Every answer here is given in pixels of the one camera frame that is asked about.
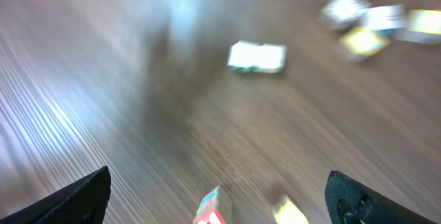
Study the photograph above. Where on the white plain wooden block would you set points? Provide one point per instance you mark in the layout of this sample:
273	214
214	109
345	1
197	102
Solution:
270	58

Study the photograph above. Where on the white block blue side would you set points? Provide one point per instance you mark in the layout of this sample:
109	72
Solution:
385	18

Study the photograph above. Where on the white block brown drawing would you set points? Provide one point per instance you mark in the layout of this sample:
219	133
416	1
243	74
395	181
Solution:
342	14

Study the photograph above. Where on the yellow block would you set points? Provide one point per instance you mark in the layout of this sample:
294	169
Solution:
286	212
423	26
361	43

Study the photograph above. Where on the red letter I block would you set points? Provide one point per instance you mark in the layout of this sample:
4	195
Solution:
215	208

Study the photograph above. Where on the white block green side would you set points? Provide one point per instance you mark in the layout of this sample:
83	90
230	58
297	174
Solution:
242	56

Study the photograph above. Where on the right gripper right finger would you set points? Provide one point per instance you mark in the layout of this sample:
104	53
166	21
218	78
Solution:
349	201

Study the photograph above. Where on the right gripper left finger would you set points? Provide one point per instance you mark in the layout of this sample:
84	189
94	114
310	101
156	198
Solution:
82	202

